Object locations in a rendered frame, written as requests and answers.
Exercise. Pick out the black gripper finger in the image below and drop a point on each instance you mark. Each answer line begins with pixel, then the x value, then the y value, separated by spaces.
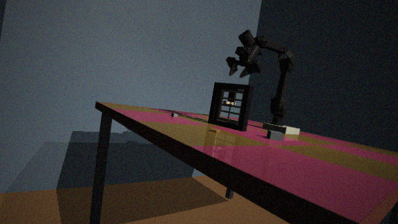
pixel 247 70
pixel 233 68

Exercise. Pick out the tan rectangular block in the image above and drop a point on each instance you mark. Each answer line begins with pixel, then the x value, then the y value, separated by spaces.
pixel 215 130

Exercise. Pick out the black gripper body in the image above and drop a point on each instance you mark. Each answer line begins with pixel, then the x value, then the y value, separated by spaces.
pixel 243 60

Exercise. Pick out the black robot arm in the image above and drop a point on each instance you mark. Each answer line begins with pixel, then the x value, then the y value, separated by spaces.
pixel 250 43

